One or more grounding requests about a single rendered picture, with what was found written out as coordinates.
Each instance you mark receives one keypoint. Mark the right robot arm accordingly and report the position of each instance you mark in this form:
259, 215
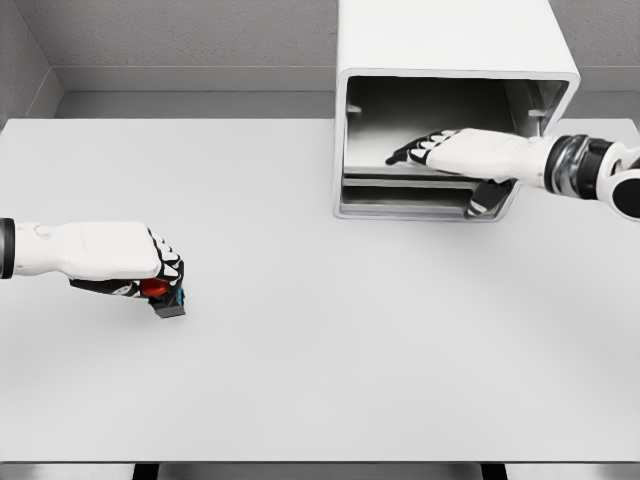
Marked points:
585, 167

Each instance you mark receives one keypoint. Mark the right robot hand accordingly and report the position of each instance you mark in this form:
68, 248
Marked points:
470, 152

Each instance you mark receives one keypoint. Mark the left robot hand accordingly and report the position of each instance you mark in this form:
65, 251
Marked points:
115, 250

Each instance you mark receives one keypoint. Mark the load switch with red knob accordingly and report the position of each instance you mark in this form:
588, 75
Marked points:
167, 295

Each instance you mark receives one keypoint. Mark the white tabletop storage cabinet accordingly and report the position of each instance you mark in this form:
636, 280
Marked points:
450, 45

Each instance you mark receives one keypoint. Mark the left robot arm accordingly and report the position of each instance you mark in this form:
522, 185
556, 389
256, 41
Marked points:
30, 247

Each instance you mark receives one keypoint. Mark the white cabinet drawer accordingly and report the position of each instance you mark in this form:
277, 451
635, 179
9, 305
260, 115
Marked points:
415, 192

